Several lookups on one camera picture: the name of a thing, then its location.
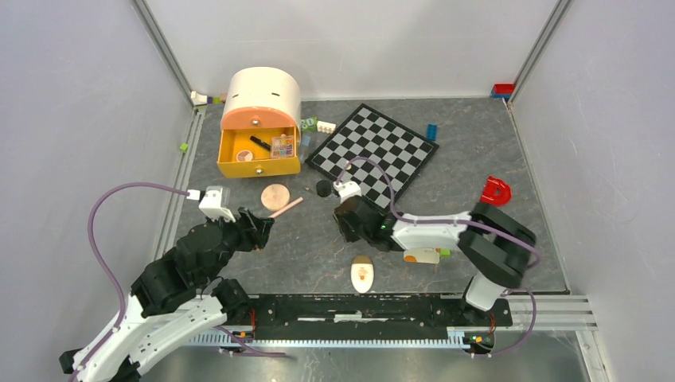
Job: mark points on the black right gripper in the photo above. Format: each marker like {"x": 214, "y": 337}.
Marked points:
{"x": 348, "y": 235}

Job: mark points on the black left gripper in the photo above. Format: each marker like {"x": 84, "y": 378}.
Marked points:
{"x": 254, "y": 229}

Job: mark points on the round pink compact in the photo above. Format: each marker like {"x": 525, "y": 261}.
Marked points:
{"x": 275, "y": 196}

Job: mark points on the black round cap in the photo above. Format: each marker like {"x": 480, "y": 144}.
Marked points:
{"x": 324, "y": 188}

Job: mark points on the pink lip pencil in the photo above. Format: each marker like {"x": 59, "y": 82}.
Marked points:
{"x": 287, "y": 207}

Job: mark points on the small round pink jar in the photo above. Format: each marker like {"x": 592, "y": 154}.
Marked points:
{"x": 245, "y": 156}

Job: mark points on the white orange sachet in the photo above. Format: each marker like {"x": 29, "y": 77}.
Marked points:
{"x": 422, "y": 255}

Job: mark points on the yellow drawer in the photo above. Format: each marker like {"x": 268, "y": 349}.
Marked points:
{"x": 231, "y": 142}

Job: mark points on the colourful eyeshadow palette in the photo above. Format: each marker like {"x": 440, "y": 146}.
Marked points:
{"x": 283, "y": 147}

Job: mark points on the black tube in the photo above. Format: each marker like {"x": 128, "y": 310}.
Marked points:
{"x": 259, "y": 142}

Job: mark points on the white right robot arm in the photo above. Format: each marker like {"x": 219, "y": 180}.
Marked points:
{"x": 500, "y": 248}

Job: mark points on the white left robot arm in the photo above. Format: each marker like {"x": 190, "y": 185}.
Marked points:
{"x": 129, "y": 346}

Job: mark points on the black grey chessboard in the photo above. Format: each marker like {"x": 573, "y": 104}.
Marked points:
{"x": 366, "y": 140}

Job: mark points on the white lego brick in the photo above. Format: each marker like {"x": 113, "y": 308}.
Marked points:
{"x": 325, "y": 127}

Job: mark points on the green toy block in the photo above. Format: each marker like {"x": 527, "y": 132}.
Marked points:
{"x": 309, "y": 124}

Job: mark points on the blue lego brick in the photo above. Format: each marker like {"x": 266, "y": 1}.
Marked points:
{"x": 431, "y": 132}

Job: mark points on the red letter D toy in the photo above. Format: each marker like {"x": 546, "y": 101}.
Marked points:
{"x": 496, "y": 192}

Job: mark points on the white round drawer organizer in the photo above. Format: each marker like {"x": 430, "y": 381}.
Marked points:
{"x": 264, "y": 87}

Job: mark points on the red blue bricks corner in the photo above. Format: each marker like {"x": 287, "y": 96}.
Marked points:
{"x": 502, "y": 91}

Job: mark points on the black mounting rail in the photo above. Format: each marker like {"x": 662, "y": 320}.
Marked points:
{"x": 364, "y": 317}

